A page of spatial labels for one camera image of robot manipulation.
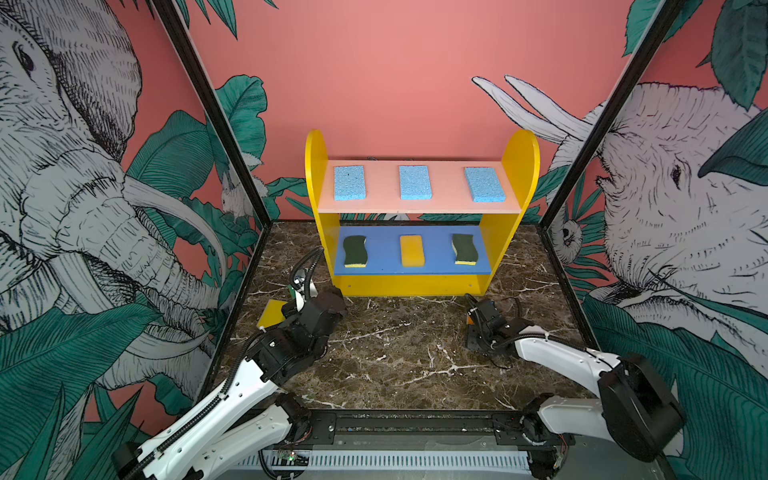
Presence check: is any dark green sponge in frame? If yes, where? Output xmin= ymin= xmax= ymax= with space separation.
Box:
xmin=451 ymin=233 xmax=479 ymax=266
xmin=342 ymin=235 xmax=368 ymax=268

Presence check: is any blue sponge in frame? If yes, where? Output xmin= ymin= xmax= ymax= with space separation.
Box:
xmin=464 ymin=167 xmax=506 ymax=203
xmin=333 ymin=165 xmax=367 ymax=201
xmin=399 ymin=165 xmax=432 ymax=201

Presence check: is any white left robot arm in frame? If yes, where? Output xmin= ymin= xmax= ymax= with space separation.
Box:
xmin=112 ymin=287 xmax=347 ymax=479

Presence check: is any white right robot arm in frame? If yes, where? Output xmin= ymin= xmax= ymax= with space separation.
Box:
xmin=464 ymin=294 xmax=687 ymax=462

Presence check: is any yellow pink blue shelf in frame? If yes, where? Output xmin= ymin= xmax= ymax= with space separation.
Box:
xmin=305 ymin=130 xmax=540 ymax=297

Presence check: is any white vent strip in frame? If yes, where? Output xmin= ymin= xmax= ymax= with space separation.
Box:
xmin=263 ymin=450 xmax=531 ymax=475

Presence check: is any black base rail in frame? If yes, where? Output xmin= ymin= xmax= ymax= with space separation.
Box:
xmin=161 ymin=407 xmax=655 ymax=480

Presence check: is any black right frame post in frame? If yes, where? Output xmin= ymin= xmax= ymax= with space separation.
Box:
xmin=538 ymin=0 xmax=688 ymax=229

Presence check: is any black frame post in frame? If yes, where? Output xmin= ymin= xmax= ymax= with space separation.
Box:
xmin=151 ymin=0 xmax=272 ymax=227
xmin=538 ymin=0 xmax=688 ymax=229

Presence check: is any black left frame post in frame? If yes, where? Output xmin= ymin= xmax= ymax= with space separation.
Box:
xmin=151 ymin=0 xmax=272 ymax=227

